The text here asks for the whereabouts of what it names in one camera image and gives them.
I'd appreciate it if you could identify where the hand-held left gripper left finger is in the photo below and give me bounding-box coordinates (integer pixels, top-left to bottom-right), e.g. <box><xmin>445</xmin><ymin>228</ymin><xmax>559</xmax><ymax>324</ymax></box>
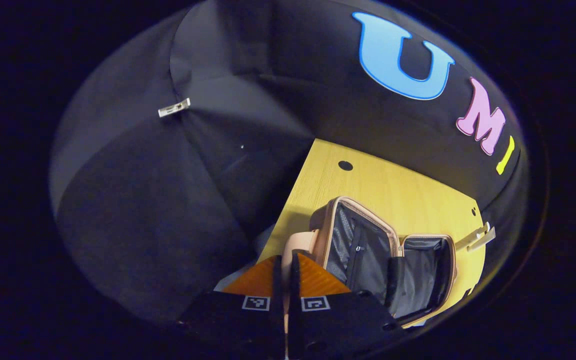
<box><xmin>177</xmin><ymin>254</ymin><xmax>287</xmax><ymax>360</ymax></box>

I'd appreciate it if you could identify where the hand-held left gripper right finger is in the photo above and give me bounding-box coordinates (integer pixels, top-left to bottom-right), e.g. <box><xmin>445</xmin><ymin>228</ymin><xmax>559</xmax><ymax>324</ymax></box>
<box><xmin>288</xmin><ymin>250</ymin><xmax>410</xmax><ymax>360</ymax></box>

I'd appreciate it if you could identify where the pink suitcase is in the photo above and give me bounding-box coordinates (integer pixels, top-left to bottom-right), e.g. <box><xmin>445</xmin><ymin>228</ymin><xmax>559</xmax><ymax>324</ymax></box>
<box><xmin>280</xmin><ymin>196</ymin><xmax>458</xmax><ymax>328</ymax></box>

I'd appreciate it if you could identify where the white pump bottle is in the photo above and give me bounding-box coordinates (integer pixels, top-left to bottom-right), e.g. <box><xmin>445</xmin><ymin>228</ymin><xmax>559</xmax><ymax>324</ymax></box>
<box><xmin>455</xmin><ymin>222</ymin><xmax>490</xmax><ymax>248</ymax></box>

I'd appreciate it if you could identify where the silver cloth clip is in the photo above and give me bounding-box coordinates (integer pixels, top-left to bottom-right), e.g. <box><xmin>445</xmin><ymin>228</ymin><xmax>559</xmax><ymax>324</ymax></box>
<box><xmin>158</xmin><ymin>97</ymin><xmax>191</xmax><ymax>118</ymax></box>

